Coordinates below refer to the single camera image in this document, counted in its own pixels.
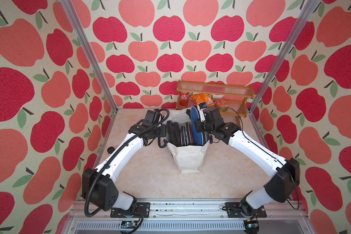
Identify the black paddle case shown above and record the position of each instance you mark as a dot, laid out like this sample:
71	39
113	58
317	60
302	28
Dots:
174	133

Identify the aluminium frame post left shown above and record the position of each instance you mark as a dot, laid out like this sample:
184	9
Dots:
89	52

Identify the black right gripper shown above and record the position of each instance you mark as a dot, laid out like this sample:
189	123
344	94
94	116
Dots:
198	126

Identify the wooden two-tier shelf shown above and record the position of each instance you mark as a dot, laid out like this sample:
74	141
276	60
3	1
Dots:
236	95

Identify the small black round object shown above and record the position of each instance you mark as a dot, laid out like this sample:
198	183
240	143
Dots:
110	150

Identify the red cola can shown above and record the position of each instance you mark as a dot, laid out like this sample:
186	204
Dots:
183	98

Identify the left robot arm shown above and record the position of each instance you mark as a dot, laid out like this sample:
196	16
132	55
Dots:
98	185

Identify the maroon paddle case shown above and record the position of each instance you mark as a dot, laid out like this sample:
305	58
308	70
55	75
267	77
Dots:
188	134

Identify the orange snack bag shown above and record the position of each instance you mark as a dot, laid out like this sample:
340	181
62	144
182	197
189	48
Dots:
203	98

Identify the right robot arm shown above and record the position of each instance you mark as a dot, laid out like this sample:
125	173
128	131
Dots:
284	174

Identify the round red tin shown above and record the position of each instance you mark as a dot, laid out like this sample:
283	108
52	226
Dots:
222	105

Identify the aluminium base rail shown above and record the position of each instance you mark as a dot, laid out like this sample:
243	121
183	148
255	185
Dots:
189	216

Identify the blue paddle case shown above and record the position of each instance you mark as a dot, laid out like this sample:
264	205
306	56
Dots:
200	136

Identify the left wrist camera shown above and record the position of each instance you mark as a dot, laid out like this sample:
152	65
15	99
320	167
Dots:
152	117

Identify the aluminium frame post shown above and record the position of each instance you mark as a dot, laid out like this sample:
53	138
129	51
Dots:
306	12
89	52

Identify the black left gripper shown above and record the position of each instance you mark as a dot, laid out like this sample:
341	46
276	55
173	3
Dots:
164	132

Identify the white canvas tote bag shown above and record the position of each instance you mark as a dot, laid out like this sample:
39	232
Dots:
188	159

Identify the aluminium frame post right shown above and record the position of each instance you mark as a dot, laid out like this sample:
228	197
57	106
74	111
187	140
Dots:
306	12

